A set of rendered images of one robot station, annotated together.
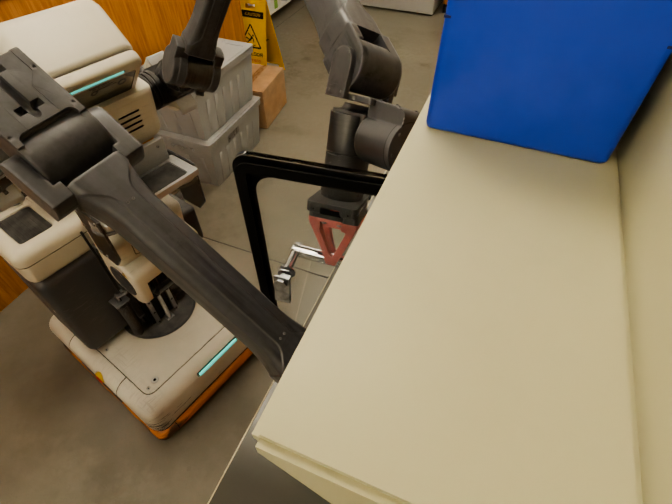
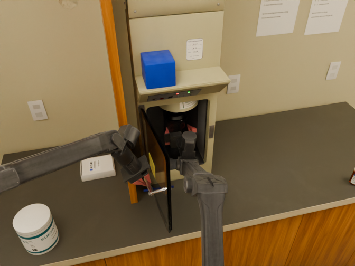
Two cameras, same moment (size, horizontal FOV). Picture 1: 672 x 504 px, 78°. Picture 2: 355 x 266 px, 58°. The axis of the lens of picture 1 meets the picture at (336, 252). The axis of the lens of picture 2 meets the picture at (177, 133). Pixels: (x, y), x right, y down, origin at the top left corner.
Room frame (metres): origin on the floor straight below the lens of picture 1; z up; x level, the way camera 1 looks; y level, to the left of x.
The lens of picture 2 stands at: (0.77, 0.72, 2.05)
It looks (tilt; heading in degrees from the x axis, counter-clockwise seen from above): 38 degrees down; 234
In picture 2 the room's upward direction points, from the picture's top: 1 degrees counter-clockwise
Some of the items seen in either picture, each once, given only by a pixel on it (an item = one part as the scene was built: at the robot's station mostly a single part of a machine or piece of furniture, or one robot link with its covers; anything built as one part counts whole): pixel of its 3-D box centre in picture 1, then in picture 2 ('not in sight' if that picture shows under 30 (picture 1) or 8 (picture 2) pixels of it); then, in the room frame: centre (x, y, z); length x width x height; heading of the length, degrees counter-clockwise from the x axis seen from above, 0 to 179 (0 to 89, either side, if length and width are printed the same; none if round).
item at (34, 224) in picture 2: not in sight; (37, 229); (0.78, -0.19, 1.02); 0.13 x 0.13 x 0.15
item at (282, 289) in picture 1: (283, 286); not in sight; (0.35, 0.07, 1.18); 0.02 x 0.02 x 0.06; 74
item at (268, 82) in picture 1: (256, 95); not in sight; (2.90, 0.59, 0.14); 0.41 x 0.32 x 0.28; 164
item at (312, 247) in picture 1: (361, 292); (155, 171); (0.33, -0.03, 1.19); 0.30 x 0.01 x 0.40; 74
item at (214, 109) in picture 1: (201, 86); not in sight; (2.32, 0.78, 0.49); 0.60 x 0.42 x 0.33; 158
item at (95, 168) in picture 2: not in sight; (97, 167); (0.43, -0.42, 0.96); 0.16 x 0.12 x 0.04; 159
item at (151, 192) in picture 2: not in sight; (153, 185); (0.38, 0.03, 1.20); 0.10 x 0.05 x 0.03; 74
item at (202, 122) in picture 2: not in sight; (172, 121); (0.10, -0.25, 1.19); 0.26 x 0.24 x 0.35; 158
